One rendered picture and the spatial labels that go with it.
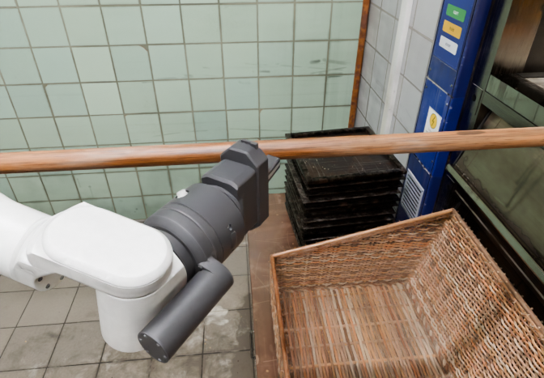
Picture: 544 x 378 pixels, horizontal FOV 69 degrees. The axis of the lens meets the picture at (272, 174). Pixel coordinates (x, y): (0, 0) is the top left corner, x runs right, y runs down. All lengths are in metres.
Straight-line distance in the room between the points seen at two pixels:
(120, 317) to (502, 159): 0.84
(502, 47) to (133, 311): 0.89
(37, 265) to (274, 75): 1.55
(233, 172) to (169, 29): 1.36
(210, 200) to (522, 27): 0.80
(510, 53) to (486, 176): 0.27
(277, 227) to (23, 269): 1.05
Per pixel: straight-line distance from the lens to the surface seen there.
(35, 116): 2.08
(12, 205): 0.45
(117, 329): 0.41
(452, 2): 1.14
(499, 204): 0.98
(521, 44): 1.05
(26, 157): 0.64
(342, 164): 1.16
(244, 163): 0.47
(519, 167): 0.97
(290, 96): 1.87
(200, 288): 0.39
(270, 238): 1.33
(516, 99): 0.96
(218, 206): 0.42
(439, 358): 1.13
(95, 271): 0.35
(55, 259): 0.37
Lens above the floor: 1.48
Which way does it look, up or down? 33 degrees down
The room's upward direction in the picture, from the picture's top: straight up
